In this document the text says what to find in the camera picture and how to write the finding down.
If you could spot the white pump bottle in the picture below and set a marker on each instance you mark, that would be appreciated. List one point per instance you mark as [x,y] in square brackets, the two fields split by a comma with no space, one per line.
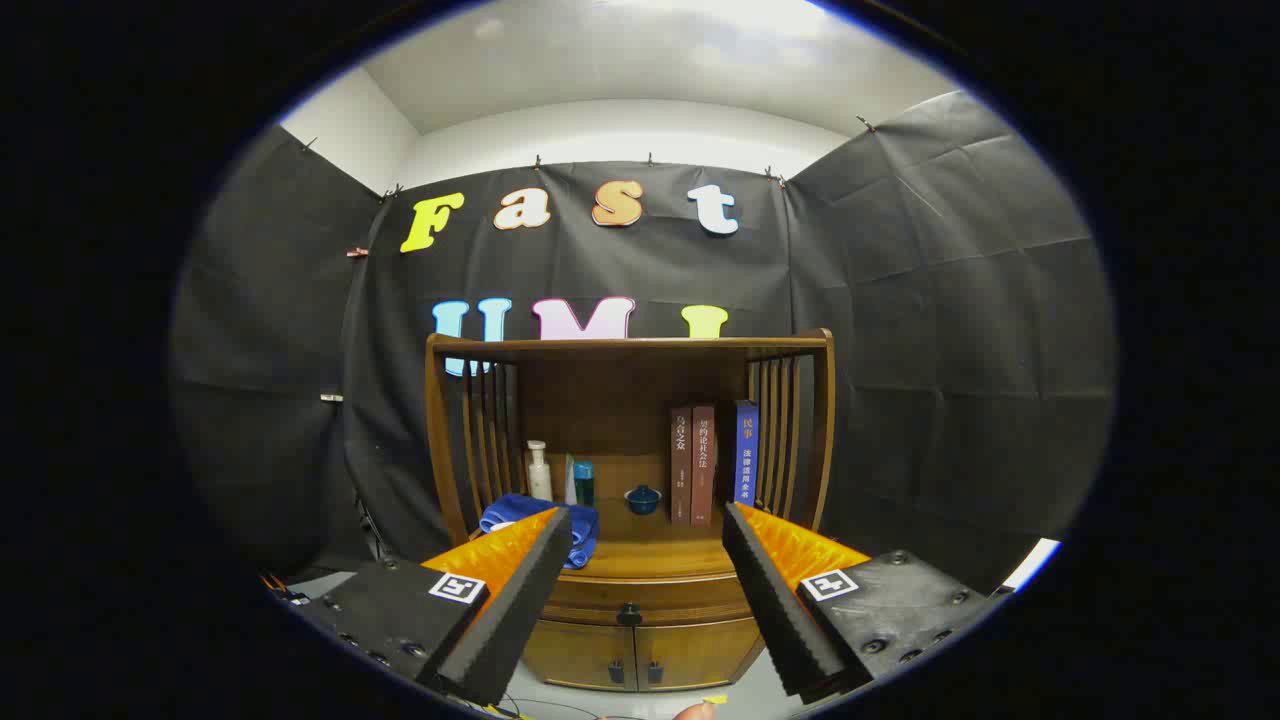
[540,480]

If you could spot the wooden cabinet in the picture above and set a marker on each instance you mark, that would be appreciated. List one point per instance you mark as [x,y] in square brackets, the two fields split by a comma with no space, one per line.
[620,400]

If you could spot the black drawer knob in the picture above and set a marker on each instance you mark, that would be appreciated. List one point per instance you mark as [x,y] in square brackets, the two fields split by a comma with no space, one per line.
[629,613]

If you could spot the wooden drawer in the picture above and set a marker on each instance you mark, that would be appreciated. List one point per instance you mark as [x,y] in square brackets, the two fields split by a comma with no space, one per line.
[680,600]

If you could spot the wooden countertop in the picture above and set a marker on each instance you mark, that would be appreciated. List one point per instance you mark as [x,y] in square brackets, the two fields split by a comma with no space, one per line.
[650,555]

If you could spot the blue book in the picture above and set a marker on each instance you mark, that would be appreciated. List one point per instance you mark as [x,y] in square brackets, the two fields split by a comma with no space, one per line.
[747,450]

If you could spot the dark brown book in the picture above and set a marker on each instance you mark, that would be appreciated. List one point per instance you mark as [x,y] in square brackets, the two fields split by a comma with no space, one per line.
[682,470]

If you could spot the teal bottle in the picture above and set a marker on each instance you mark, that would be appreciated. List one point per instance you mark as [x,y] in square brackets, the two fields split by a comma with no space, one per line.
[584,485]

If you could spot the white slim tube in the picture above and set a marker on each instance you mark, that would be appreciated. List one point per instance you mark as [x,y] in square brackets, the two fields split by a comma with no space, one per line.
[569,485]

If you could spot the dark blue lidded teacup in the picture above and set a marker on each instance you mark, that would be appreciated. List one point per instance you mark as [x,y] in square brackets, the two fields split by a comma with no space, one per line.
[642,500]

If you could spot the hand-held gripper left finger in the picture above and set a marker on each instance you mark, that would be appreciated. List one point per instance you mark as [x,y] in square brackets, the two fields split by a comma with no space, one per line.
[520,600]

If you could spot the black backdrop cloth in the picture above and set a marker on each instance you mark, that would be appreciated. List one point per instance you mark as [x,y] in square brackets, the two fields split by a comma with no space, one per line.
[900,300]

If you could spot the reddish brown book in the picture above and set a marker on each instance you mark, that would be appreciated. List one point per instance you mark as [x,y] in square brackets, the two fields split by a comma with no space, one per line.
[704,470]

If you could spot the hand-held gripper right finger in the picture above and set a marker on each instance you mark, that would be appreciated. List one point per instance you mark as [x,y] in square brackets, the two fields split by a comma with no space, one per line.
[775,600]

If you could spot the wooden cabinet door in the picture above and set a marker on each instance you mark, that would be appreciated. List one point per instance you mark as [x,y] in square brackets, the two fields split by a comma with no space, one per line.
[575,655]
[700,650]

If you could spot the blue folded towel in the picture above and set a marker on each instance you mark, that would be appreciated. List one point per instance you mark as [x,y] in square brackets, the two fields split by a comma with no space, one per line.
[585,530]

